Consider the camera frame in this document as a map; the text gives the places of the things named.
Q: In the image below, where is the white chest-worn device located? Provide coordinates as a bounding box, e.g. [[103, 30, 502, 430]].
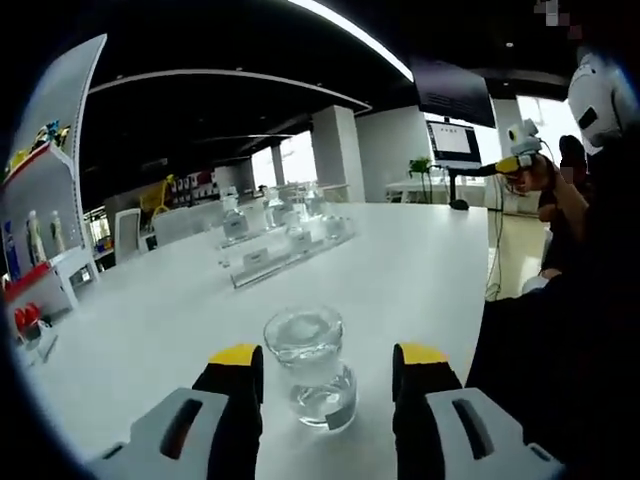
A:
[[567, 52, 640, 156]]

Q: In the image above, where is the long ceiling light strip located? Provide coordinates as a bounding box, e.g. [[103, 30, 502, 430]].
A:
[[287, 0, 416, 84]]

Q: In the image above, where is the clear glass reagent bottle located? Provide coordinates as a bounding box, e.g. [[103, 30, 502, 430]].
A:
[[221, 192, 250, 245], [263, 185, 292, 227], [323, 207, 348, 240], [299, 185, 322, 217], [284, 214, 312, 252], [263, 305, 359, 434]]

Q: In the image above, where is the white display shelf unit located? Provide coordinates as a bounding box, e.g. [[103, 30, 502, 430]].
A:
[[0, 33, 109, 321]]

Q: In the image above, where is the large dark text screen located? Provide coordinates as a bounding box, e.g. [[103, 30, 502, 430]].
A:
[[414, 62, 496, 127]]

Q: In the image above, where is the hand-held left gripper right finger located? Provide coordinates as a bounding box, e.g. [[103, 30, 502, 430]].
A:
[[391, 342, 566, 480]]

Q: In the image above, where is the clear acrylic reagent rack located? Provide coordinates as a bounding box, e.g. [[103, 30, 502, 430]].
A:
[[215, 197, 359, 291]]

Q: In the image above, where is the row of drink bottles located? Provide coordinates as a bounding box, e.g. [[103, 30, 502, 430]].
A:
[[0, 209, 67, 281]]

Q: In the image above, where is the person's right hand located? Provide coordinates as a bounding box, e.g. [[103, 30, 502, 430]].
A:
[[517, 155, 561, 195]]

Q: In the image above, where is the row of colourful snack packets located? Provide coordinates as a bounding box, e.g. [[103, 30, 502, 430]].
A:
[[3, 119, 71, 174]]

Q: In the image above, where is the wide white chair back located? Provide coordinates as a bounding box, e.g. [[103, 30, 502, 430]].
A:
[[152, 207, 221, 249]]

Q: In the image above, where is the lit computer monitor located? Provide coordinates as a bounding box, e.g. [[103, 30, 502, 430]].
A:
[[424, 113, 484, 170]]

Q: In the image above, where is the wall shelf with products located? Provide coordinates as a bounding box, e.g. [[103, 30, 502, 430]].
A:
[[169, 169, 216, 201]]

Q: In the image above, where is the red round object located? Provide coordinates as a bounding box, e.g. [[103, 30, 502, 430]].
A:
[[13, 305, 44, 337]]

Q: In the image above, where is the green potted plant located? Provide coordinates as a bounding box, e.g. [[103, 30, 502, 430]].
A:
[[408, 157, 434, 204]]

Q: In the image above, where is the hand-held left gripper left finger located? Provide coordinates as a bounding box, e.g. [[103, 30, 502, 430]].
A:
[[97, 342, 265, 480]]

